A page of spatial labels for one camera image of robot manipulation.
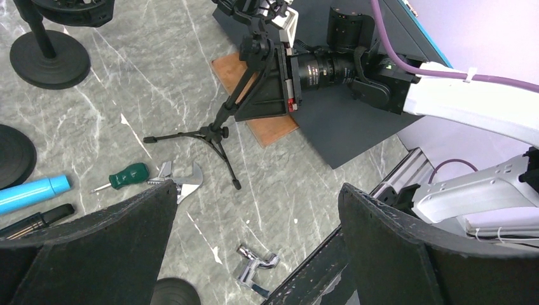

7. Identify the black toy microphone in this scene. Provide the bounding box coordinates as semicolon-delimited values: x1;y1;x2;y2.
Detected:
1;203;75;240

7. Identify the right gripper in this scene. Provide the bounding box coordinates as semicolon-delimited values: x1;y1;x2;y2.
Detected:
235;39;357;121

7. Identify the black shock mount stand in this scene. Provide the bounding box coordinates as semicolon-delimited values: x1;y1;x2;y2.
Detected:
10;0;115;90

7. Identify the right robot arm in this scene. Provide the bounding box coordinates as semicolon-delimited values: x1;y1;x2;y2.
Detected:
371;1;538;224

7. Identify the red handled adjustable wrench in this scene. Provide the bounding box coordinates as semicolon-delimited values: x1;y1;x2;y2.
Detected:
147;161;203;205

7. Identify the dark grey network switch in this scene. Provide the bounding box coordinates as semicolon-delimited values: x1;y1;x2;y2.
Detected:
212;0;453;170

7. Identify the green handled screwdriver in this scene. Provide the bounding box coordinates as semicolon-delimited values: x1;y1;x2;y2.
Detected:
90;163;150;194

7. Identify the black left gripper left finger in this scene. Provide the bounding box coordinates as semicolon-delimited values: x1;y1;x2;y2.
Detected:
1;182;177;304

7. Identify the black stand for pink microphone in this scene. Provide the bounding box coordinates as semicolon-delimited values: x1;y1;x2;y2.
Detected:
1;125;37;190

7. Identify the wooden board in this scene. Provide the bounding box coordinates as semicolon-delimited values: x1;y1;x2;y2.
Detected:
210;52;300;149

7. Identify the black tripod microphone stand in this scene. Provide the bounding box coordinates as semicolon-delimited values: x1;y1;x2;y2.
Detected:
143;1;277;190

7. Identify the blue toy microphone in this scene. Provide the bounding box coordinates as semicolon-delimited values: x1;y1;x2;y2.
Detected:
1;175;71;215

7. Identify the black front microphone stand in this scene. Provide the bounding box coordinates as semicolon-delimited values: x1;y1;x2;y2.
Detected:
150;278;201;305

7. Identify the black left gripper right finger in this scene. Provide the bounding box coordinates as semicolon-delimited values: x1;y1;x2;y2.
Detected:
338;183;538;304

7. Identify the chrome faucet fitting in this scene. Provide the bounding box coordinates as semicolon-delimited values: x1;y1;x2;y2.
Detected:
236;245;280;299

